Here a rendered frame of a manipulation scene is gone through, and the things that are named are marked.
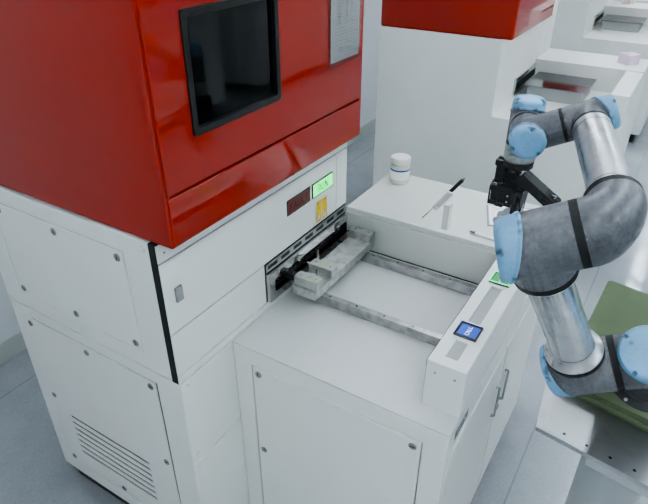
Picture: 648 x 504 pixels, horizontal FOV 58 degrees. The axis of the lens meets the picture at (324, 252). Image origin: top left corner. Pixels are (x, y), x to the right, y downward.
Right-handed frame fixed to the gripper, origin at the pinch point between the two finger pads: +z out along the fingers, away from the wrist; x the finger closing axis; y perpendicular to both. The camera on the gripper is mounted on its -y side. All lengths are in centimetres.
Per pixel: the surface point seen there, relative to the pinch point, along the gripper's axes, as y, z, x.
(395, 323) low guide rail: 22.6, 25.9, 19.0
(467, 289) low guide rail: 11.7, 26.6, -8.0
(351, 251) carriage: 49, 23, -3
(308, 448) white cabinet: 34, 56, 46
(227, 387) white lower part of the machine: 58, 43, 50
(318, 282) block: 46, 20, 21
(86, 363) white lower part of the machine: 96, 40, 66
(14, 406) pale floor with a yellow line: 177, 111, 56
